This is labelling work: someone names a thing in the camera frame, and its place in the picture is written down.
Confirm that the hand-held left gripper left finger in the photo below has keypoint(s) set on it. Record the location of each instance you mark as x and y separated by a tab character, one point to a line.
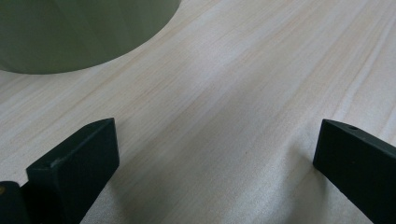
77	168

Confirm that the green ribbed waste bin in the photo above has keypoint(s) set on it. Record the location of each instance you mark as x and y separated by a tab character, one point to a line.
71	31

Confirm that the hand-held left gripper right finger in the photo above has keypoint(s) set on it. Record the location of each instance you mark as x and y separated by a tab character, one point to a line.
358	165

